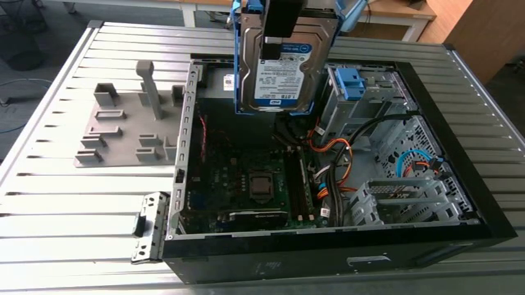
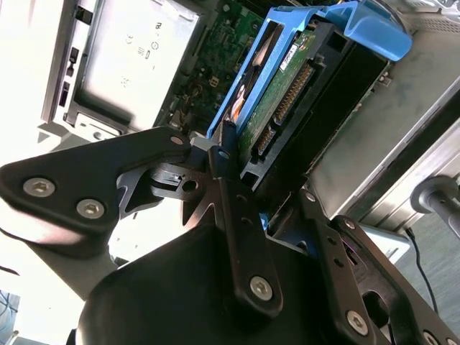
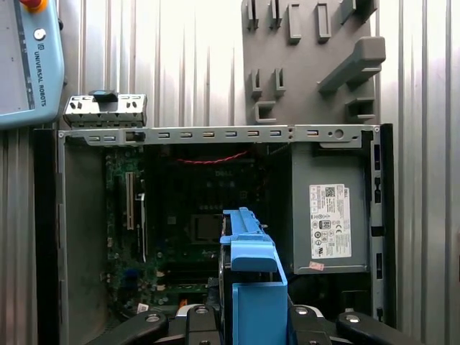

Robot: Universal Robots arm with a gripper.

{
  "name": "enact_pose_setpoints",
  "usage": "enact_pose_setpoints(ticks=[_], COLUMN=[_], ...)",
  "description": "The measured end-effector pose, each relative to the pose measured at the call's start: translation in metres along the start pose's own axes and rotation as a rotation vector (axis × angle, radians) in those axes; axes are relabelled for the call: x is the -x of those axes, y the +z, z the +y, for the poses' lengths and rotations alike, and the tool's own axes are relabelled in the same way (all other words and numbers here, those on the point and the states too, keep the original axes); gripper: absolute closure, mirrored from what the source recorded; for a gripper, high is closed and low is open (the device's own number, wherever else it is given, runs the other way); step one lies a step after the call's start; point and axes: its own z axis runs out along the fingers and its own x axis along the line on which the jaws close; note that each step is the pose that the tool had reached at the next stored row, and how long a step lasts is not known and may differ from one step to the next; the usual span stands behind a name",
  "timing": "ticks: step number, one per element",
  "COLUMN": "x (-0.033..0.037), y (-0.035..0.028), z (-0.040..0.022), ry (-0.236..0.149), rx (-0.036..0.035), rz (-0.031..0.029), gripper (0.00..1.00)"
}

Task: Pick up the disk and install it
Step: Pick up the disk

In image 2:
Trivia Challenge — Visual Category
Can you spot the hard disk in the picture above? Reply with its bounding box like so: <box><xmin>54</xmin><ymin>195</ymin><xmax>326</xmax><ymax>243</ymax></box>
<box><xmin>206</xmin><ymin>0</ymin><xmax>414</xmax><ymax>259</ymax></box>

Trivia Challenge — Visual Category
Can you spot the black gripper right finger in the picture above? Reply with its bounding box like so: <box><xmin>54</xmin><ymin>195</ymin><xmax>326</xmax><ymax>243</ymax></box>
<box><xmin>297</xmin><ymin>188</ymin><xmax>460</xmax><ymax>345</ymax></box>

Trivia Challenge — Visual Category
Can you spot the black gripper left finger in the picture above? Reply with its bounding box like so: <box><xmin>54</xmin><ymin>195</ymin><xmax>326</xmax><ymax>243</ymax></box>
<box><xmin>0</xmin><ymin>120</ymin><xmax>285</xmax><ymax>318</ymax></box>

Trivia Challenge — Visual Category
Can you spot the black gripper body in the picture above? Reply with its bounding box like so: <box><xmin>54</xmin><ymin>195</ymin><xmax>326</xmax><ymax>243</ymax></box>
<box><xmin>66</xmin><ymin>222</ymin><xmax>396</xmax><ymax>345</ymax></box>

